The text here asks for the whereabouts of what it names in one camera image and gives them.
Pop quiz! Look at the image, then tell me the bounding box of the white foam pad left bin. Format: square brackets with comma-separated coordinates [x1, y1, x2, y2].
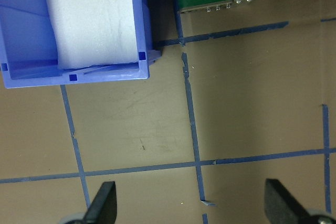
[47, 0, 138, 69]

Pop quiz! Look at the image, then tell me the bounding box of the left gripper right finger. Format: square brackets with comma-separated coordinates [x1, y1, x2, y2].
[264, 178, 314, 224]

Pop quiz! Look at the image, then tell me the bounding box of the left blue plastic bin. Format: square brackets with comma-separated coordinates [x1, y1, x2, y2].
[1, 0, 161, 88]

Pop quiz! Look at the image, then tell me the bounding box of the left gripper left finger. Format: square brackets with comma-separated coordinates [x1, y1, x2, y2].
[81, 182, 117, 224]

